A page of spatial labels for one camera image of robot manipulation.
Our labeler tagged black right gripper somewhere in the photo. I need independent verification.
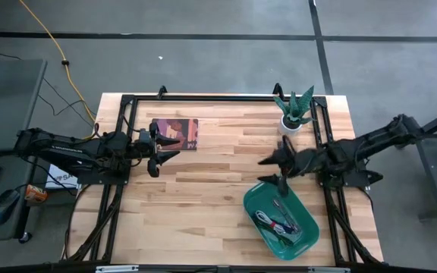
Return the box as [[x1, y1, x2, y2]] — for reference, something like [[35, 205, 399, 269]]
[[257, 134, 319, 198]]

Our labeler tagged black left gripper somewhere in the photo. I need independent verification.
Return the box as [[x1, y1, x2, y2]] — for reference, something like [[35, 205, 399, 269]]
[[136, 121, 182, 178]]

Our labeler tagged grey braided USB-C cable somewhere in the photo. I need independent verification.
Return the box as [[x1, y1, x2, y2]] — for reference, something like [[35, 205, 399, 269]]
[[272, 198, 303, 234]]

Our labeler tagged white USB-C cable red tie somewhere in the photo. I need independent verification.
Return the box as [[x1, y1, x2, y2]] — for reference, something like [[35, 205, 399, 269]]
[[254, 209, 294, 239]]

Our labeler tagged green braided USB-C cable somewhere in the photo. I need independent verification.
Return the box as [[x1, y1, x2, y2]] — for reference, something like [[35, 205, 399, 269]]
[[257, 221, 300, 248]]

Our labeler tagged green plastic bin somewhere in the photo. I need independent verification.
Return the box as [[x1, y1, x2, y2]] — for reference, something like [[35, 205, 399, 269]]
[[242, 180, 321, 262]]

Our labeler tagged white plant pot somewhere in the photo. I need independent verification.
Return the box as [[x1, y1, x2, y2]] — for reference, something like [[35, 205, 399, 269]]
[[277, 115, 304, 138]]

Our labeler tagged green succulent plant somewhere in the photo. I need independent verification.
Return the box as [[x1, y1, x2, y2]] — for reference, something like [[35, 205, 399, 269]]
[[272, 85, 316, 127]]

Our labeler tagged white printed paper sheet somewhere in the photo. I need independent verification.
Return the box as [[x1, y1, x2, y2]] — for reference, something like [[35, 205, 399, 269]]
[[45, 163, 80, 190]]

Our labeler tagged small orange box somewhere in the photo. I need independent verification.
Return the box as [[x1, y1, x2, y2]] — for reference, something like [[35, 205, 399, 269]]
[[24, 184, 49, 205]]

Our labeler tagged grey side desk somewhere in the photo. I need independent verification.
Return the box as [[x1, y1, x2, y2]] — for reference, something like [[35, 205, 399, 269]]
[[0, 58, 48, 243]]

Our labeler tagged black computer mouse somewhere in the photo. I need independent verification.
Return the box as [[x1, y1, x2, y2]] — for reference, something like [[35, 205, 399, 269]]
[[0, 188, 22, 226]]

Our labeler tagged black metal table frame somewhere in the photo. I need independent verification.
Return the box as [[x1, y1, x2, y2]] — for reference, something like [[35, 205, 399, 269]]
[[61, 83, 385, 267]]

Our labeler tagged silver edge bracket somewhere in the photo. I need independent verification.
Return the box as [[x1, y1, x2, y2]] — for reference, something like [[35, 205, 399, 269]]
[[94, 265, 140, 273], [307, 266, 351, 273]]

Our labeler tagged yellow extension cable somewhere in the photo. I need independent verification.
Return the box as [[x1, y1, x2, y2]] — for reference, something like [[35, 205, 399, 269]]
[[18, 0, 98, 140]]

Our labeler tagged thin black floor cable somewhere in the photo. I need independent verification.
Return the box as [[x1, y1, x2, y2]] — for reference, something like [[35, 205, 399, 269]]
[[0, 46, 95, 129]]

